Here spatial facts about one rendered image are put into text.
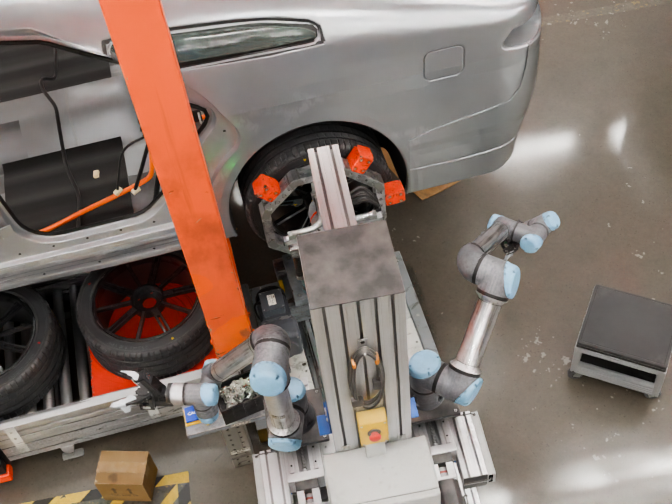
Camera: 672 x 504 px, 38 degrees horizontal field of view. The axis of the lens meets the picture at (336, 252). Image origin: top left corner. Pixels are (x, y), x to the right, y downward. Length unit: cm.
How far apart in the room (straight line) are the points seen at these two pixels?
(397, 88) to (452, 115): 32
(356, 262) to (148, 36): 89
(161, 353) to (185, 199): 119
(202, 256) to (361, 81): 93
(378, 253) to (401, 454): 82
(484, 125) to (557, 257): 115
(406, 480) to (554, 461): 153
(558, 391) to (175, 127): 239
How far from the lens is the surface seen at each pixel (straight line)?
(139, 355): 437
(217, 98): 375
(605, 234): 528
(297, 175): 401
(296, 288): 476
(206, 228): 347
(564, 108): 589
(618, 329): 452
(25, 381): 452
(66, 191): 466
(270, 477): 370
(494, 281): 341
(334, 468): 314
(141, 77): 296
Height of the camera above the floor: 405
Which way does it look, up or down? 52 degrees down
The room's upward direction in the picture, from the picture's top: 8 degrees counter-clockwise
